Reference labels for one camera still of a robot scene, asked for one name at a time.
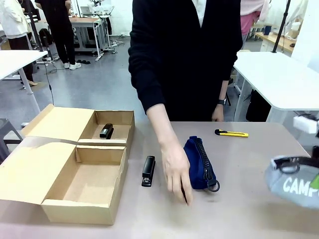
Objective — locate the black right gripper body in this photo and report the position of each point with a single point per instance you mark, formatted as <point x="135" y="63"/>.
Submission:
<point x="316" y="152"/>

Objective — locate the blue zipper pencil case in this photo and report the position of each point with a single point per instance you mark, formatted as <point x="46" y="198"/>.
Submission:
<point x="197" y="164"/>

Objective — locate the black stapler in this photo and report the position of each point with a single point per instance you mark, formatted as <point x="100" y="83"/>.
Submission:
<point x="148" y="171"/>
<point x="106" y="130"/>

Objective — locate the person's left forearm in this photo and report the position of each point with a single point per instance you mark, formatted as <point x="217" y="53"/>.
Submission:
<point x="222" y="90"/>

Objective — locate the person's right forearm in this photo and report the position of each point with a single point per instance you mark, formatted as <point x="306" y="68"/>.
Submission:
<point x="164" y="124"/>

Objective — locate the cardboard box with open lid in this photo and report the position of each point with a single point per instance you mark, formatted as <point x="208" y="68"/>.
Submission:
<point x="32" y="171"/>

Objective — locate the person's left hand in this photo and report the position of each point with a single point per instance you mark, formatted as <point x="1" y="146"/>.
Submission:
<point x="218" y="114"/>

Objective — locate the person's right hand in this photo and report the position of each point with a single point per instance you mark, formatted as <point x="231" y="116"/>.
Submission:
<point x="175" y="169"/>

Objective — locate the black bag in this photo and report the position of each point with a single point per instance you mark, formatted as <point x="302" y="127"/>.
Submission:
<point x="258" y="107"/>

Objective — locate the yellow utility knife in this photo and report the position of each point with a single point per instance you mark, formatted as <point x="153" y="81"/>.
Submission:
<point x="234" y="134"/>

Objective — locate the black wrist watch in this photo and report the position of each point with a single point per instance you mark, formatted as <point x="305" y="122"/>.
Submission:
<point x="222" y="102"/>

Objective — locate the wooden side table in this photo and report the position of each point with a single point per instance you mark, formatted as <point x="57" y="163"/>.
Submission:
<point x="276" y="41"/>

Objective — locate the black tripod pole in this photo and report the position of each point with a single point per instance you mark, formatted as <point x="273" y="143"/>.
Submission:
<point x="281" y="27"/>

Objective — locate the dark blue cup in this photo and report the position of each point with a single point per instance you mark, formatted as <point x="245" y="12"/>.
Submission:
<point x="268" y="30"/>

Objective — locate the bystander in pink top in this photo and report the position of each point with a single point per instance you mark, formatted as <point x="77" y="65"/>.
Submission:
<point x="250" y="17"/>

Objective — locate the person in black sweater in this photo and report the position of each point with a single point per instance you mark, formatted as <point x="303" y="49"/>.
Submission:
<point x="179" y="49"/>

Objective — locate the silver laptop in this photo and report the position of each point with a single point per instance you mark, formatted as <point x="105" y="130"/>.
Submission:
<point x="86" y="10"/>

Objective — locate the bystander in black clothes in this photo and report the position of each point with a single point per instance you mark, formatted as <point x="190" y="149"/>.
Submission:
<point x="59" y="30"/>

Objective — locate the black equipment stand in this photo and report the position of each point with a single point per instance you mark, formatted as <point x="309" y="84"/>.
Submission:
<point x="37" y="30"/>

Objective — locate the grey metal stool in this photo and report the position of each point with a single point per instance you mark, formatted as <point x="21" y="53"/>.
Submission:
<point x="7" y="132"/>

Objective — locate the white table with round leg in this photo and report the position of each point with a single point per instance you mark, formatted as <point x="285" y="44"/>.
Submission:
<point x="17" y="62"/>

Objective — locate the bystander in white jacket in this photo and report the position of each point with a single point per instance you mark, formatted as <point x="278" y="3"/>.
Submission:
<point x="12" y="27"/>

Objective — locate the grey frame workbench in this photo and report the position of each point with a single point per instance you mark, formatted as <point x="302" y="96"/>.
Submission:
<point x="87" y="27"/>

